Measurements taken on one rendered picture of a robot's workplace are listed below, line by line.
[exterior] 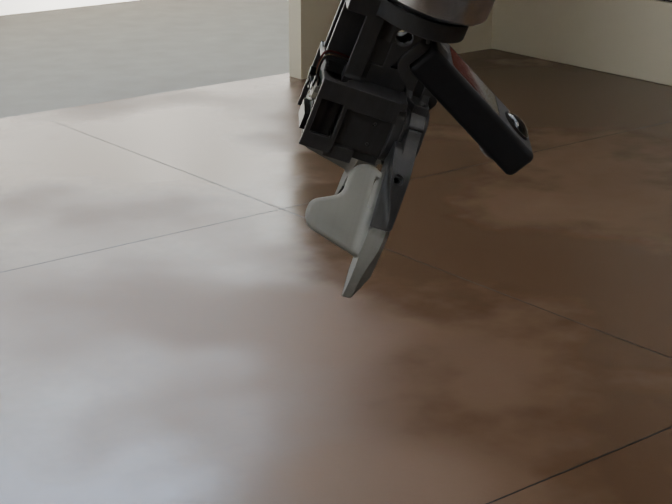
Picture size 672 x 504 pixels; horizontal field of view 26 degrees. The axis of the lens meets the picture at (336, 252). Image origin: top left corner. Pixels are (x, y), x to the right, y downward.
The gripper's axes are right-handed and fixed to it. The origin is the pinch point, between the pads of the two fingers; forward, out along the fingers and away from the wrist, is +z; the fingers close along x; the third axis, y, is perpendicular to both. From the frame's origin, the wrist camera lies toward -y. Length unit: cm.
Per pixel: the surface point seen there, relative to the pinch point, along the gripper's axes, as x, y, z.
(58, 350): -307, 3, 225
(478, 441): -236, -114, 169
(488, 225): -434, -156, 195
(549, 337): -312, -151, 171
